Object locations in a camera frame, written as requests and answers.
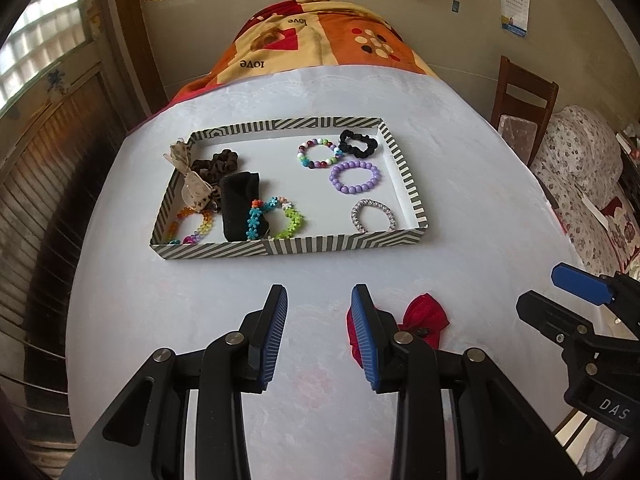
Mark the striped shallow tray box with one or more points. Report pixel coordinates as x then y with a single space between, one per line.
389 215

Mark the black velvet hair band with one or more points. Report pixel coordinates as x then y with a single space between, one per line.
238 192

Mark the red bow hair clip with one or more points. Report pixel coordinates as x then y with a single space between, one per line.
424 318

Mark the white table cloth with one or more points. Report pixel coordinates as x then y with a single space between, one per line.
491 236

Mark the brown scrunchie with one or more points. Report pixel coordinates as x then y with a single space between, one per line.
214 169

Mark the black scrunchie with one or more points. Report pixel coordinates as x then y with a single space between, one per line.
357 144

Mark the orange patterned blanket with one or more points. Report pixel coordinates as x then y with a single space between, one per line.
294 34

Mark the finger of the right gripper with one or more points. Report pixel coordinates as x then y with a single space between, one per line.
569 330
581 284

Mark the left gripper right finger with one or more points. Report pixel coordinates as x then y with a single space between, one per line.
374 331

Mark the floral bedding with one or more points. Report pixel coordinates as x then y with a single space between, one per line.
580 163

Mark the wooden chair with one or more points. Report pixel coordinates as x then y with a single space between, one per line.
521 124

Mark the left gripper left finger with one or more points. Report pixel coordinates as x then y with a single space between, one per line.
263 331

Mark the beige leopard ribbon bow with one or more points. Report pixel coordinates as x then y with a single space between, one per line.
196 193

